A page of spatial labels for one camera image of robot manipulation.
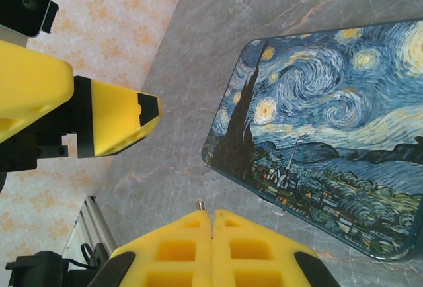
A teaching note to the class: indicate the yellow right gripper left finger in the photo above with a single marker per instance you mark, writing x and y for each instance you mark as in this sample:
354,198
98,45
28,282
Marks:
172,254

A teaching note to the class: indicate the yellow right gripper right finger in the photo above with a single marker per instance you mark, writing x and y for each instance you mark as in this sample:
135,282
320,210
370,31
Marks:
257,254

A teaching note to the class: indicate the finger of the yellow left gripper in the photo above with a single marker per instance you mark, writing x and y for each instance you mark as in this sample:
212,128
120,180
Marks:
29,85
112,118

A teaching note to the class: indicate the starry night painted tin box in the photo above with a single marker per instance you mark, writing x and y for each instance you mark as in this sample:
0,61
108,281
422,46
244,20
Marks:
314,118

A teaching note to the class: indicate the aluminium frame rail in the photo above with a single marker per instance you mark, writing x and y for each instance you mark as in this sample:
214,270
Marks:
89,221

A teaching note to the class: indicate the black clamp mount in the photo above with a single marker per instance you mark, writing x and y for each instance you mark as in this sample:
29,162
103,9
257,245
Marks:
36,267

